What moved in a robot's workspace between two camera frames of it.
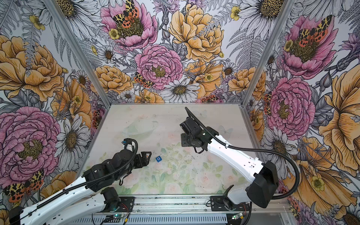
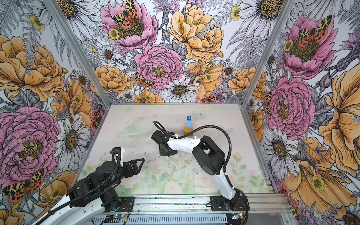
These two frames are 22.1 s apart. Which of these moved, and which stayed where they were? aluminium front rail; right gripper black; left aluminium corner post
Moved: right gripper black
Stayed: aluminium front rail; left aluminium corner post
